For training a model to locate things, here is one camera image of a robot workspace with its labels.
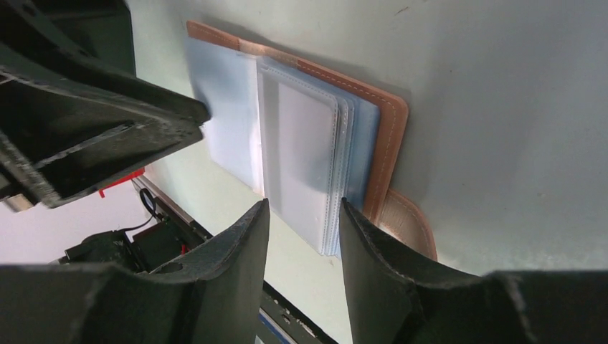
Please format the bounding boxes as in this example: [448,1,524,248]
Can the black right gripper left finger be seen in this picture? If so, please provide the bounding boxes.
[1,199,270,343]

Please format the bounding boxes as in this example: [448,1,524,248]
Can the tan leather card holder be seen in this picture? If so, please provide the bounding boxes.
[185,21,437,259]

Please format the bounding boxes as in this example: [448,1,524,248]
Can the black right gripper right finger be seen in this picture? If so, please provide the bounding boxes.
[339,199,607,343]

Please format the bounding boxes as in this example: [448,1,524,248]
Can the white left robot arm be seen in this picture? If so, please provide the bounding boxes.
[1,1,210,263]

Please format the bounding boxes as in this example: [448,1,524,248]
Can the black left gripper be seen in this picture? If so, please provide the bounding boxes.
[1,1,210,212]

